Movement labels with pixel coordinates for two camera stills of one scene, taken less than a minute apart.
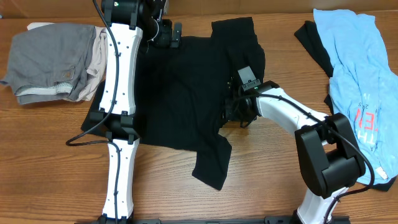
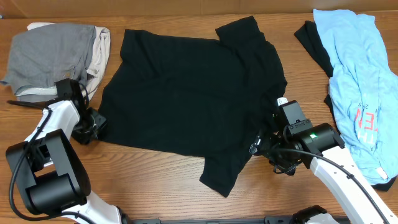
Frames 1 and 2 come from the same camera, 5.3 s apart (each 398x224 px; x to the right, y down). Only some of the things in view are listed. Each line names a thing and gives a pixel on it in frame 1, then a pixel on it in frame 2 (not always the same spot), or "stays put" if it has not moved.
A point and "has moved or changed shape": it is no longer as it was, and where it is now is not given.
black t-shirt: x=184 y=86 has moved or changed shape
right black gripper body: x=235 y=110 to x=282 y=160
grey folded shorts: x=48 y=62 stays put
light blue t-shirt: x=363 y=86 stays put
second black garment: x=308 y=35 stays put
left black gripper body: x=159 y=33 to x=88 y=128
